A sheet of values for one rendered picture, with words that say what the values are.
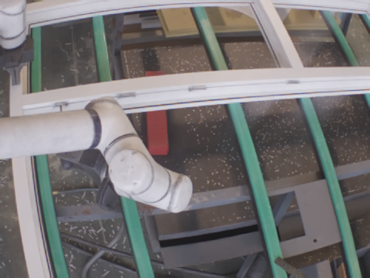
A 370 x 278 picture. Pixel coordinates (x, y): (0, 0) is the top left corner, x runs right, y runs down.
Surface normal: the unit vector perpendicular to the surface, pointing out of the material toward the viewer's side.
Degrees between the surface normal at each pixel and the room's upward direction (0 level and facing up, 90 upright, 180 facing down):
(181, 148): 0
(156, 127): 0
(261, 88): 90
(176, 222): 0
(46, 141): 67
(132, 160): 25
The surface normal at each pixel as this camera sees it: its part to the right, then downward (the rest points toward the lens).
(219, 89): 0.20, 0.81
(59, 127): 0.61, -0.26
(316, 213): 0.10, -0.58
